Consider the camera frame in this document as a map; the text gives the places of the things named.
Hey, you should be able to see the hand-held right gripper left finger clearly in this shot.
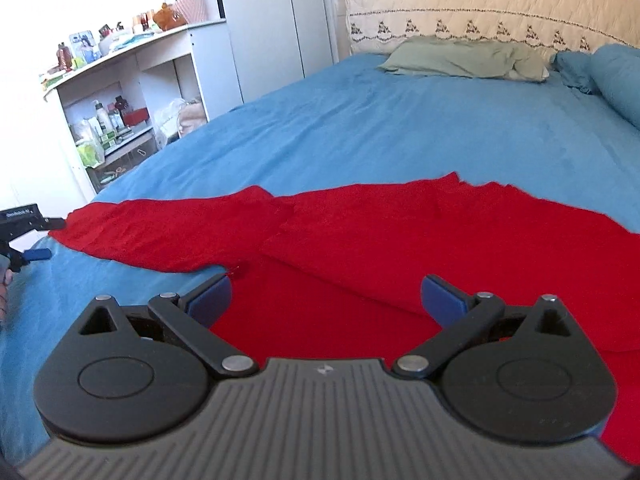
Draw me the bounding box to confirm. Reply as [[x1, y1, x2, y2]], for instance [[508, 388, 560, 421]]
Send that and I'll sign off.
[[75, 275, 260, 380]]

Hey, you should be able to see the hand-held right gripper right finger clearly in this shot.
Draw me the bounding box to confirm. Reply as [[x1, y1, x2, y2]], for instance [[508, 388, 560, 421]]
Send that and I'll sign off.
[[391, 274, 577, 379]]

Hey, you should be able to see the red garment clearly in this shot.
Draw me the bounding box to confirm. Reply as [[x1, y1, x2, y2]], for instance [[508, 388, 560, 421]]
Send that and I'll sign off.
[[48, 171, 640, 466]]

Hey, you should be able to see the green plastic bag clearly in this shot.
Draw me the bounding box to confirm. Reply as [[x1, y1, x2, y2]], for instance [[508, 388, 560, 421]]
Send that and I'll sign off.
[[75, 139, 107, 169]]

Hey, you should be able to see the white bottle green cap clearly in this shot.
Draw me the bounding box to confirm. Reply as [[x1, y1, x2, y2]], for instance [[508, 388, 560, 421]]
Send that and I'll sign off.
[[91, 101, 114, 134]]

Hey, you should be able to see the clear plastic bag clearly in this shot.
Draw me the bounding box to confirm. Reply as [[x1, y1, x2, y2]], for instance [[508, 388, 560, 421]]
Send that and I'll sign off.
[[151, 97, 207, 150]]

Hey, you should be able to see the blue picture box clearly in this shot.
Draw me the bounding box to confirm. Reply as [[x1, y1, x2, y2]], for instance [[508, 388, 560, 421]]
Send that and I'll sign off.
[[68, 30, 100, 64]]

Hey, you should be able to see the blue bed sheet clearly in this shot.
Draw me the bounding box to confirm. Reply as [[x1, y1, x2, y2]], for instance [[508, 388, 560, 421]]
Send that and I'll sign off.
[[0, 52, 640, 467]]

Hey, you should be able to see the white shelf desk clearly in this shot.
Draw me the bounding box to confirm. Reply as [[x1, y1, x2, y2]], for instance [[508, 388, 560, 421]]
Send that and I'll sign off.
[[39, 16, 246, 197]]

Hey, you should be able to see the brown plush bag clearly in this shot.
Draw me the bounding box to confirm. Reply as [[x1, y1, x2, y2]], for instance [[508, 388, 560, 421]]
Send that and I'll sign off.
[[152, 3, 189, 34]]

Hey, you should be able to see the green pillow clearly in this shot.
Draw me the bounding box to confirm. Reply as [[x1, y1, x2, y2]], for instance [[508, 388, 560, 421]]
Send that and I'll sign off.
[[377, 35, 551, 84]]

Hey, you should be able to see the pink striped container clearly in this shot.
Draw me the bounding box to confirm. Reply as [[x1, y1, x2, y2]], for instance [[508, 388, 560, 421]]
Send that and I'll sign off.
[[171, 0, 209, 26]]

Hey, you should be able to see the white grey wardrobe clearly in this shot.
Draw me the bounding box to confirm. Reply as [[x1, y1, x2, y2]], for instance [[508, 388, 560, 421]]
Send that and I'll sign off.
[[210, 0, 342, 107]]

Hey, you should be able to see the large blue pillow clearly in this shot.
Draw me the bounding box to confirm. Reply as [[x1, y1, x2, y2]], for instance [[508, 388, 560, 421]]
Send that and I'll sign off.
[[590, 42, 640, 132]]

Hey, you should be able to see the cream quilted headboard cover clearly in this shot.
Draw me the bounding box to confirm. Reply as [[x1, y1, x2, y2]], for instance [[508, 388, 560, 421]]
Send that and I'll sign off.
[[344, 0, 640, 57]]

